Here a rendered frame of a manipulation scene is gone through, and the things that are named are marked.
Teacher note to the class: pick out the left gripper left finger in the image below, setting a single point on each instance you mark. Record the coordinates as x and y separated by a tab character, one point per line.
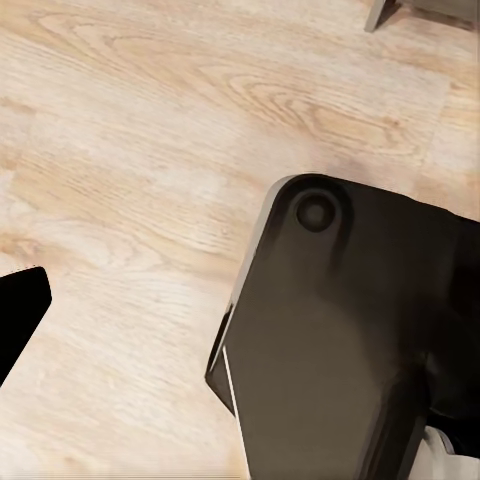
25	296

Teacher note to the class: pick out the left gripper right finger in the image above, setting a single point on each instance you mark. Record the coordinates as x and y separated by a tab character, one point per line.
464	297

